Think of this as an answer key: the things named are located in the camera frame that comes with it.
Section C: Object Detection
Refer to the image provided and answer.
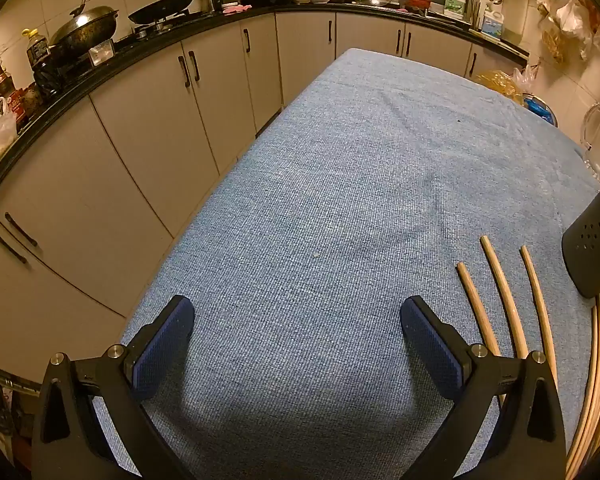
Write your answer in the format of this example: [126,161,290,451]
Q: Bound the yellow plastic bag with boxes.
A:
[475,70,526,106]

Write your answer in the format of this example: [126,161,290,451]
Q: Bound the blue plastic bag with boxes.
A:
[522,92,558,128]

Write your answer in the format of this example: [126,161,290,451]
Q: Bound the hanging white plastic bags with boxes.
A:
[535,0,600,66]

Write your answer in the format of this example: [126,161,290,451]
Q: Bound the dark sauce bottle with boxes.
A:
[0,52,16,101]

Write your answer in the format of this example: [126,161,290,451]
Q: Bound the blue tablecloth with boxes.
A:
[92,47,600,480]

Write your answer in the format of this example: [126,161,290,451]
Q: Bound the black kitchen countertop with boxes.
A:
[0,2,531,211]

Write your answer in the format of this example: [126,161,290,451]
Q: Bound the red label jar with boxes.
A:
[7,87,38,128]

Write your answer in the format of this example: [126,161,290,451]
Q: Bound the white jug blue label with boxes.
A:
[481,5,506,38]

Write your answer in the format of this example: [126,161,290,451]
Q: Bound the small grey box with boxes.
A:
[87,40,116,66]

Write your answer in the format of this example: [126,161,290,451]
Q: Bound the small white plastic bag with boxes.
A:
[512,62,541,91]

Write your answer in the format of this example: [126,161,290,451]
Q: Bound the white bottle green label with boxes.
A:
[442,0,471,21]

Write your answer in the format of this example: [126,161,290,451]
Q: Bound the gas stove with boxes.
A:
[45,15,191,78]

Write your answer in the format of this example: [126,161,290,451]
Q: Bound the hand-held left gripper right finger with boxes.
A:
[400,295,567,480]

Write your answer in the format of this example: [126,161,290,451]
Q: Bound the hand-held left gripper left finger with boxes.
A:
[30,295,196,480]

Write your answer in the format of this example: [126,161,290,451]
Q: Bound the white kitchen base cabinets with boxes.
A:
[0,10,526,376]

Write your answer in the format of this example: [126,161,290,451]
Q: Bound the dark cooking oil bottle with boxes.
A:
[22,27,63,102]

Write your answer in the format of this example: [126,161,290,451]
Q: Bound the dark grey chopstick holder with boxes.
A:
[561,157,600,300]

